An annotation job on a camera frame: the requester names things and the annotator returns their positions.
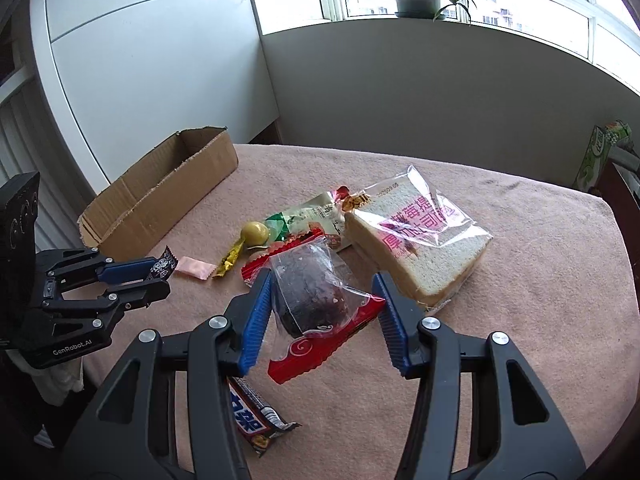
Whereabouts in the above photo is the cardboard box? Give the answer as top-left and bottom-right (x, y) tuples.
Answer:
(77, 127), (239, 263)

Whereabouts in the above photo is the green tissue box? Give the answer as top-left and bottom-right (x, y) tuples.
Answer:
(575, 120), (633, 193)

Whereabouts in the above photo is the sliced bread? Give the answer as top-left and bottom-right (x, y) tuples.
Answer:
(342, 165), (493, 313)

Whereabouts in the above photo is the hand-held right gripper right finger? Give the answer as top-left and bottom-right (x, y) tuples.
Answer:
(371, 271), (588, 480)

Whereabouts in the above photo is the white cabinet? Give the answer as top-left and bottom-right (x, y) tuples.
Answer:
(30, 0), (281, 196)

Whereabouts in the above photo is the red packet with dark cake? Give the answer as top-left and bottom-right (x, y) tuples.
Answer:
(241, 227), (388, 386)

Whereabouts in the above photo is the green snack pouch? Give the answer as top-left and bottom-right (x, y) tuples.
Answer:
(263, 186), (353, 253)

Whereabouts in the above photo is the black and white candy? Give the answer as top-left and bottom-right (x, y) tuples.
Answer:
(150, 246), (179, 279)

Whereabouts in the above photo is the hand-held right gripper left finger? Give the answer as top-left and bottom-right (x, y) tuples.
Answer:
(57, 270), (273, 480)

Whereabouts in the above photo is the white slatted panel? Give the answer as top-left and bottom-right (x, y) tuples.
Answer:
(0, 67), (101, 256)

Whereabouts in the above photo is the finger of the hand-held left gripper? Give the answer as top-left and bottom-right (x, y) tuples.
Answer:
(35, 249), (160, 285)
(44, 279), (172, 322)

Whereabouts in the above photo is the pink candy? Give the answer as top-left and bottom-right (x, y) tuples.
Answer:
(175, 256), (213, 280)

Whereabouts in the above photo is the yellow ball candy gold wrapper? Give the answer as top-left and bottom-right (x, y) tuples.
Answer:
(212, 221), (271, 279)

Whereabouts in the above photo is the brown chocolate bar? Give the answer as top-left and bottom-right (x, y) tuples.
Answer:
(227, 375), (302, 457)

